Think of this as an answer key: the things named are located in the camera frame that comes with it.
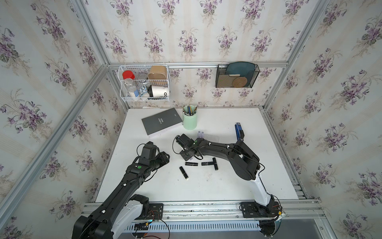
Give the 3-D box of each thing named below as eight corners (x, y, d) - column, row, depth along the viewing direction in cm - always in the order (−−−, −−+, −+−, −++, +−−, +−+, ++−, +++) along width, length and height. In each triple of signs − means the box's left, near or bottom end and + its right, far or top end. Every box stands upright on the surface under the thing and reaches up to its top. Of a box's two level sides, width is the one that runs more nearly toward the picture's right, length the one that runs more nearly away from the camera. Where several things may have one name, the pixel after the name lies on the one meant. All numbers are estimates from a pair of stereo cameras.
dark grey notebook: (148, 137, 103) (146, 133, 100) (142, 121, 113) (141, 118, 110) (182, 123, 111) (182, 120, 108) (174, 110, 121) (174, 106, 118)
